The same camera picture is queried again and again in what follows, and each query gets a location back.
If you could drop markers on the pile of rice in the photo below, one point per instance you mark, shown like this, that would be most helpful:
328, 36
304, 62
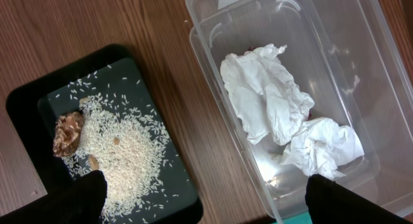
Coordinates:
123, 150

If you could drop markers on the black plastic tray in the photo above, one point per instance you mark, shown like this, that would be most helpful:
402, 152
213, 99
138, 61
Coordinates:
113, 73

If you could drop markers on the brown food scrap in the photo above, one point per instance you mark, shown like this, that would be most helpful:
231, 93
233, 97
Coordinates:
67, 134

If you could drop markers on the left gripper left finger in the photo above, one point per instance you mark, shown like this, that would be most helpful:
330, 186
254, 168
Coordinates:
82, 202

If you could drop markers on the white napkin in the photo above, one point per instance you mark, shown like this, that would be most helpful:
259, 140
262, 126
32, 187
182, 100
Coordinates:
321, 146
264, 95

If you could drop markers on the clear plastic bin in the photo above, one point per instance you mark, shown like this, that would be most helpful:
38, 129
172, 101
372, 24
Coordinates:
341, 53

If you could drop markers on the teal serving tray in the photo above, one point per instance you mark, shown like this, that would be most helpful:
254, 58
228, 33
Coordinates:
303, 218

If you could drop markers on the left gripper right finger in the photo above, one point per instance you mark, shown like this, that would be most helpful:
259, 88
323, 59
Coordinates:
330, 203

